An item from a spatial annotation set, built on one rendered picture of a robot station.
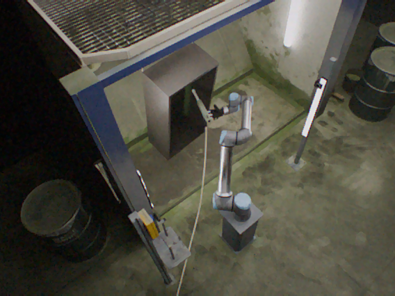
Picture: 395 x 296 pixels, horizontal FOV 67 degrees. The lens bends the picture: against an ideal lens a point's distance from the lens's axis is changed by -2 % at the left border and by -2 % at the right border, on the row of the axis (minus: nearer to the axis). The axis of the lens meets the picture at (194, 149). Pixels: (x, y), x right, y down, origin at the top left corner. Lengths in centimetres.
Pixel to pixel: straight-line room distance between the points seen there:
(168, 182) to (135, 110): 108
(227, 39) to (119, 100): 188
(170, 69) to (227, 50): 224
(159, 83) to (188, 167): 164
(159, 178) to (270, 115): 185
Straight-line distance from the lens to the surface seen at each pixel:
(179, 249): 272
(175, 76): 267
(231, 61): 489
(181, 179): 389
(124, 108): 415
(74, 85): 182
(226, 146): 259
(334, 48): 402
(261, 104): 472
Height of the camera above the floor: 336
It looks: 53 degrees down
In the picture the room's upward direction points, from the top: 6 degrees counter-clockwise
